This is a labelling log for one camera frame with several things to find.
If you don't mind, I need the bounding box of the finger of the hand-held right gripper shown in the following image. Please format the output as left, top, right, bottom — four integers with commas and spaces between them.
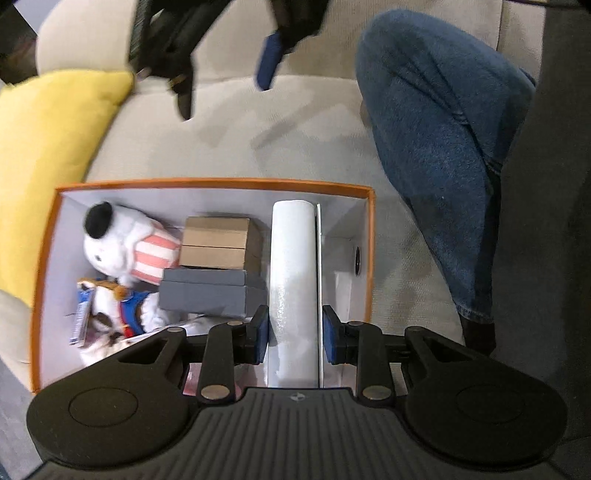
256, 0, 331, 92
170, 50, 197, 123

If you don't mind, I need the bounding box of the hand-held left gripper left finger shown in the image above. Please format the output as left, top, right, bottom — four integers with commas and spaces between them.
117, 305, 270, 407

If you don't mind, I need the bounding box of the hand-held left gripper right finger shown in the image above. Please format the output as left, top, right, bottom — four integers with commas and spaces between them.
322, 305, 481, 407

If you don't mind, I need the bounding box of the white paper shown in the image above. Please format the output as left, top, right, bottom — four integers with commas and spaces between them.
267, 199, 321, 388

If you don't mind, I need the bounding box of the grey box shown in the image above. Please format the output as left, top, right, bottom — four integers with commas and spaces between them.
158, 268, 267, 319

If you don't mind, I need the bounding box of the brown cardboard box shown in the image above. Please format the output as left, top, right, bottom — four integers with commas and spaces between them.
178, 216, 264, 273

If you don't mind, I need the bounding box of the orange storage box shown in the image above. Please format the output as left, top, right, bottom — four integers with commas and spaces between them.
30, 178, 377, 393

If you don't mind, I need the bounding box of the sailor cat plush toy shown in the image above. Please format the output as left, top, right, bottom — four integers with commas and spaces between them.
69, 277, 171, 365

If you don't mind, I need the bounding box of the white dog plush toy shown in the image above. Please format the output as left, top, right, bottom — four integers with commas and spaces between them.
83, 200, 183, 287

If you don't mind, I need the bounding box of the beige sofa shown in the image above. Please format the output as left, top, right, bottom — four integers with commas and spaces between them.
0, 0, 546, 398

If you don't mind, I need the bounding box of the yellow cushion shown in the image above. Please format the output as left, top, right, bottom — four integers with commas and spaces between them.
0, 69, 136, 310

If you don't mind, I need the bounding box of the person's right leg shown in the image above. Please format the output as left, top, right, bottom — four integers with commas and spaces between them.
355, 9, 539, 356

